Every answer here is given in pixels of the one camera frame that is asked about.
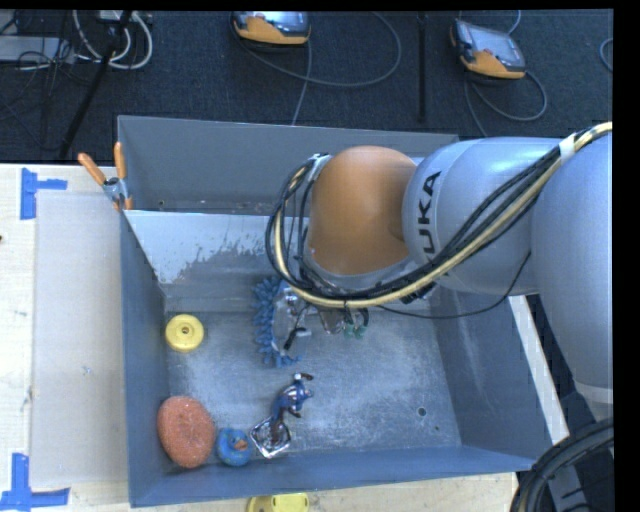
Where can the blue spiky rubber toy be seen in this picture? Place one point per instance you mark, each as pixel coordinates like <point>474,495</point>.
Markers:
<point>262,325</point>

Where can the yellow round disc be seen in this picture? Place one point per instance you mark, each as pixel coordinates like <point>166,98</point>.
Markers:
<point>184,332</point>

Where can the blue toy figure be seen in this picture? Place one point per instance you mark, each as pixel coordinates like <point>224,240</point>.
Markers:
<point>290,397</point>

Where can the orange oval scrub sponge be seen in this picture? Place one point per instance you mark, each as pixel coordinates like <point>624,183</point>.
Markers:
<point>185,431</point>

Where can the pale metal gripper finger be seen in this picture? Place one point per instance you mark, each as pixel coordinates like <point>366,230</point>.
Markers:
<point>285,332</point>
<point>291,302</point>

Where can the blue rubber duck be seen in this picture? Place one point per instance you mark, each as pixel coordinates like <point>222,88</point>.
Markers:
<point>233,447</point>

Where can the grey metal bin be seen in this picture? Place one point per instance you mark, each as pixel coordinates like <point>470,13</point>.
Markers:
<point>360,400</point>

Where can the clear glass thing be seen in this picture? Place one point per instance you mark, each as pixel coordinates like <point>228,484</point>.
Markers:
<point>271,440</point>

